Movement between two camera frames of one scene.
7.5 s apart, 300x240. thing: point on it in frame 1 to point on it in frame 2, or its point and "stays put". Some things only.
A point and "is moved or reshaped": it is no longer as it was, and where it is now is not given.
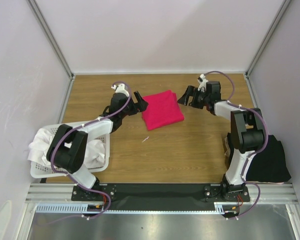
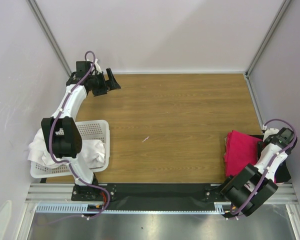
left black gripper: [141, 105] to [107, 85]
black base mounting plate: [156, 196] stays put
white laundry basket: [42, 171] stays put
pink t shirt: [163, 109] is moved or reshaped
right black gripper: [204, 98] to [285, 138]
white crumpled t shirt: [41, 140] stays put
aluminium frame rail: [260, 193] stays put
